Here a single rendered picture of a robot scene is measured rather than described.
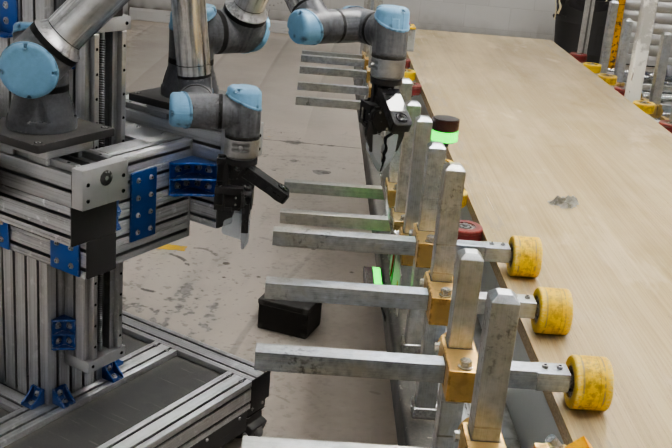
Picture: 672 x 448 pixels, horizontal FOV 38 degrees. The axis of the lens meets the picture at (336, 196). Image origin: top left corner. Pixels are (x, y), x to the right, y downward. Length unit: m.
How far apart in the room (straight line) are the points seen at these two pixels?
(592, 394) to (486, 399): 0.28
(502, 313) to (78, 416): 1.73
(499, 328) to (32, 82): 1.17
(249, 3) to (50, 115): 0.64
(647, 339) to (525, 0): 8.45
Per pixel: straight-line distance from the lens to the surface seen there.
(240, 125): 2.09
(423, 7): 10.06
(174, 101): 2.08
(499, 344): 1.22
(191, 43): 2.17
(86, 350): 2.68
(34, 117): 2.21
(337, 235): 1.91
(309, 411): 3.20
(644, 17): 3.86
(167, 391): 2.85
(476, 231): 2.18
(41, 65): 2.04
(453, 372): 1.44
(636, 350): 1.77
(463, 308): 1.47
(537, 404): 1.86
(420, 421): 1.83
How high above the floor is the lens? 1.63
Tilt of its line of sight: 18 degrees down
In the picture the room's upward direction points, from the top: 5 degrees clockwise
